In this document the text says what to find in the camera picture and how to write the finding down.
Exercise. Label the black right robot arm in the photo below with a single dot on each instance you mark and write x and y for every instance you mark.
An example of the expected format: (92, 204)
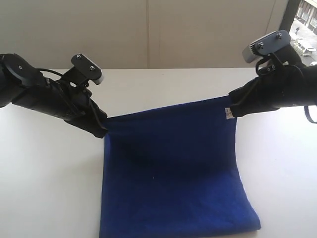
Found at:
(287, 86)

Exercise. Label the white bus outside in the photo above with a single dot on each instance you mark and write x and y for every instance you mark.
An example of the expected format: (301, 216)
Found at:
(305, 48)

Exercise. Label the blue microfiber towel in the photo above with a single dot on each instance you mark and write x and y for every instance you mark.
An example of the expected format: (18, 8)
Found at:
(171, 172)

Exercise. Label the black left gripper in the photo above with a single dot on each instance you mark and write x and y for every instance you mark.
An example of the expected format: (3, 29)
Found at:
(78, 109)

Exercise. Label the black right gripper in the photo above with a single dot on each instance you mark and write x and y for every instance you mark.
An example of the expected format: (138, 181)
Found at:
(262, 94)

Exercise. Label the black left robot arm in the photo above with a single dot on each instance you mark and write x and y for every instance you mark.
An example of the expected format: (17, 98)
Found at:
(24, 85)

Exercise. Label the dark window frame post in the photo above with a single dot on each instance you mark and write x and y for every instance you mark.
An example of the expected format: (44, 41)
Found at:
(289, 14)

